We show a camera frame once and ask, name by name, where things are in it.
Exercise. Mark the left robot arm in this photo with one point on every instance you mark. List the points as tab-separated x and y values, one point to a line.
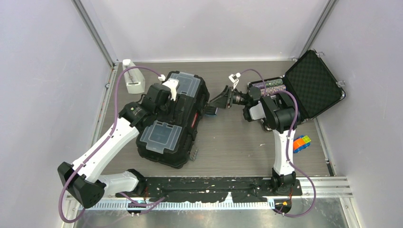
83	178

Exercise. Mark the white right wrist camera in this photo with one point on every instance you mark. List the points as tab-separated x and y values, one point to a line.
234	78

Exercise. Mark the poker chip row top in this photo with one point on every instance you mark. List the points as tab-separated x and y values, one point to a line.
268	83

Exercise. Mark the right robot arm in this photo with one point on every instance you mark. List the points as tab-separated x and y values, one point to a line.
280	111

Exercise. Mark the black aluminium poker chip case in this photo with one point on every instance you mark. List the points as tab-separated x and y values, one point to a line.
313	85

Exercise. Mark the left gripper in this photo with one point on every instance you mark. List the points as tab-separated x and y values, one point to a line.
169	98

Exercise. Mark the poker chip row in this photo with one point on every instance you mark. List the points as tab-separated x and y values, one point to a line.
268	83
272	90

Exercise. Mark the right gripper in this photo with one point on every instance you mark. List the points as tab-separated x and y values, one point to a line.
225	99

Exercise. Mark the blue orange small object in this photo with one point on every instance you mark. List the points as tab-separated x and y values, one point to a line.
301	143

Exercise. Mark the black plastic toolbox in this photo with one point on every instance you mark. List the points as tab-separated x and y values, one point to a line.
171	136

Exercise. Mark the white metronome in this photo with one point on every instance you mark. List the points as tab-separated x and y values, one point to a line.
135	81

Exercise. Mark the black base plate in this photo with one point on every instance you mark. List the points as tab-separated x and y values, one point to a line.
214	189

